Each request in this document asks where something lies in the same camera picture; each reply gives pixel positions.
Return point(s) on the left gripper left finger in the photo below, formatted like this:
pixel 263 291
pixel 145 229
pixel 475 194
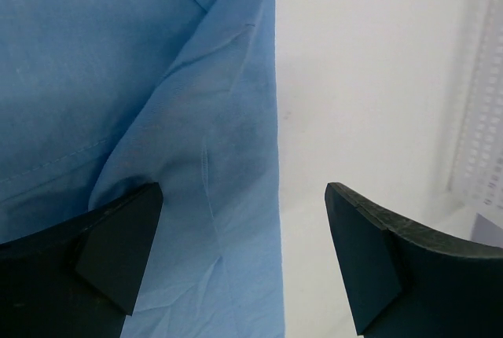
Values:
pixel 80 278

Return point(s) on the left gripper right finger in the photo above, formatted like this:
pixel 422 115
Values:
pixel 405 279

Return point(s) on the light blue long sleeve shirt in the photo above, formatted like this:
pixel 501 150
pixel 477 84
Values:
pixel 100 97

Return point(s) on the white plastic basket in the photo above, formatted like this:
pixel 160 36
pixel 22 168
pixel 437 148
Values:
pixel 475 179

